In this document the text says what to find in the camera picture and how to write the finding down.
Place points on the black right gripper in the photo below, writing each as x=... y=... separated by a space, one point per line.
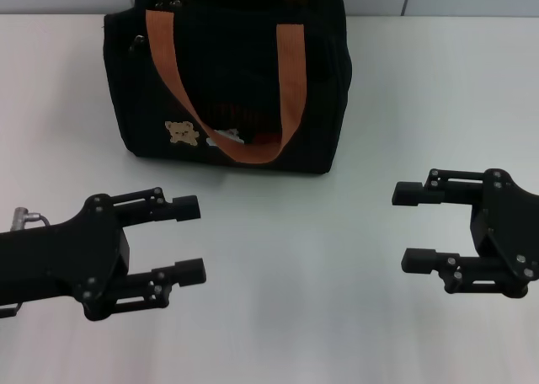
x=509 y=228

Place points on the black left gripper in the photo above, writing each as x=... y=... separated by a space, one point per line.
x=63 y=262

